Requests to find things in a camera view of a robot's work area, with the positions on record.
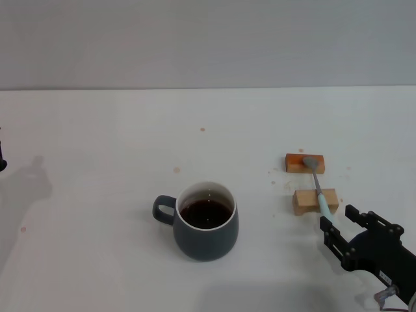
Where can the plain notched wooden block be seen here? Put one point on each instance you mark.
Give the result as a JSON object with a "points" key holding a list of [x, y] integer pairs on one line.
{"points": [[304, 201]]}

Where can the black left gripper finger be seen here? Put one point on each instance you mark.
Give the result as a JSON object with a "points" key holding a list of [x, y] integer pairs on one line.
{"points": [[2, 161]]}

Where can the orange stained wooden block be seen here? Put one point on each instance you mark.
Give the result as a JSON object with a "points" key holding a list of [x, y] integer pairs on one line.
{"points": [[294, 164]]}

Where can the dark coffee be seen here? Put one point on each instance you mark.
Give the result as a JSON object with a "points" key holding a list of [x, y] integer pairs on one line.
{"points": [[206, 213]]}

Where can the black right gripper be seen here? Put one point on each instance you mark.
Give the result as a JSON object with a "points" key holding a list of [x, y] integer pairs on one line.
{"points": [[383, 253]]}

